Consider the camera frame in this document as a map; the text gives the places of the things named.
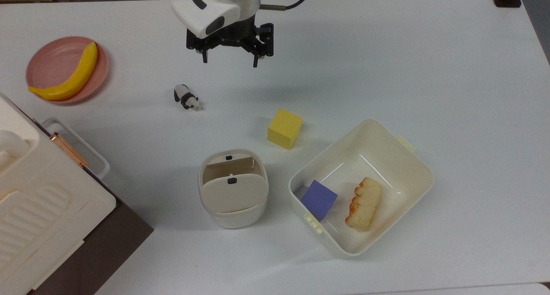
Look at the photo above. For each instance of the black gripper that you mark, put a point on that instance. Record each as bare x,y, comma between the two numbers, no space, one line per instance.
238,32

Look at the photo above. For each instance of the white trash can lid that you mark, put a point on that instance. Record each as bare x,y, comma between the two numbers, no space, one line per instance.
232,194

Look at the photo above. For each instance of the white trash can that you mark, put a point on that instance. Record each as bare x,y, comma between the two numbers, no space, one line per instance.
233,209

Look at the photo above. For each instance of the panda toy figure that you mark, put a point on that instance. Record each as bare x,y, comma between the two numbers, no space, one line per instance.
186,97

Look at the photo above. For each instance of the yellow cube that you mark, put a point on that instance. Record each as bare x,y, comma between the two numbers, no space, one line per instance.
284,129

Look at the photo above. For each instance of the yellow banana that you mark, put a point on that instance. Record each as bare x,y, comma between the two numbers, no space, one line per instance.
73,82

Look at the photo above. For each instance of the clear plastic tray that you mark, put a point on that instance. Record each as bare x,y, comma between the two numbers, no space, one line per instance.
92,155

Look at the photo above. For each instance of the pink plate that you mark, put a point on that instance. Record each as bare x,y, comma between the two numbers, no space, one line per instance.
51,65

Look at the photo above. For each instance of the purple cube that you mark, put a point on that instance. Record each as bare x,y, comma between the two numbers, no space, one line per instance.
319,199

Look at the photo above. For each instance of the white plastic bin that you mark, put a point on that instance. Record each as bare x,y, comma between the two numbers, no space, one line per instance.
382,157

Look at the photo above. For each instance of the toy bread loaf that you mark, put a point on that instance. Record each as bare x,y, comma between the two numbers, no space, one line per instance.
364,204

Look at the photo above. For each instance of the brown base board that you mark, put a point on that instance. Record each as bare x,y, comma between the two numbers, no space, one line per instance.
111,239

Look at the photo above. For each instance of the white appliance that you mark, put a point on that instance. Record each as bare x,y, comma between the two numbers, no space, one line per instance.
38,209

